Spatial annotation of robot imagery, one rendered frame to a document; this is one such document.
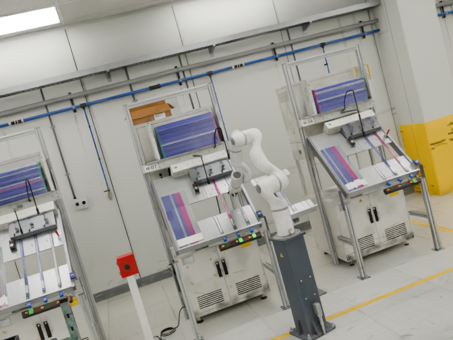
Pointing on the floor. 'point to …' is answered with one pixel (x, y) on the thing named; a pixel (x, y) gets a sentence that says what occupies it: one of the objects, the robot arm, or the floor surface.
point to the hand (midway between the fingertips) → (234, 193)
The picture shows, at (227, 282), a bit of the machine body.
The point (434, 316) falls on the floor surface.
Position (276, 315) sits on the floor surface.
